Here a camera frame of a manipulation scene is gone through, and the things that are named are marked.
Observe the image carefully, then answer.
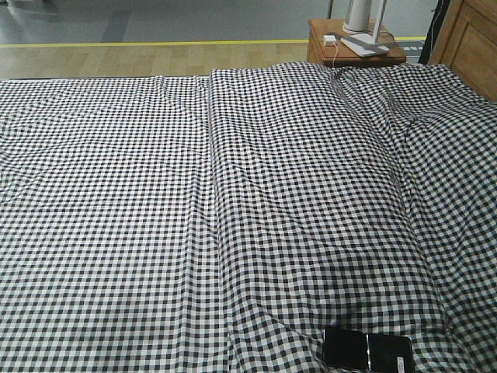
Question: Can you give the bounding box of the black foldable smartphone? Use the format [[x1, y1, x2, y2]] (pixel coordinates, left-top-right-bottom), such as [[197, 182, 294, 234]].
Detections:
[[322, 326, 415, 373]]

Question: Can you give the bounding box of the black white checkered bedsheet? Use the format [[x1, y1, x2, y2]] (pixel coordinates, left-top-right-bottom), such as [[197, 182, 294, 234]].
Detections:
[[1, 62, 496, 372]]

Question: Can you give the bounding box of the wooden nightstand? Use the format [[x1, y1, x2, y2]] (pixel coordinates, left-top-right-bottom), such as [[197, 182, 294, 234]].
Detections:
[[308, 18, 407, 68]]

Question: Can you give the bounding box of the white power adapter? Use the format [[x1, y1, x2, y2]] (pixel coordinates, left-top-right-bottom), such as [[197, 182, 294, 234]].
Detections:
[[323, 34, 337, 47]]

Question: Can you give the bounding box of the white cylindrical appliance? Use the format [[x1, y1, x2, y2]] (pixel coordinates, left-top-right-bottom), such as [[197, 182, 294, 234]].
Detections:
[[343, 0, 372, 34]]

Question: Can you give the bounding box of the wooden headboard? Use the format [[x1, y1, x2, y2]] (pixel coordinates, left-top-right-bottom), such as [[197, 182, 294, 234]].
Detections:
[[429, 0, 496, 101]]

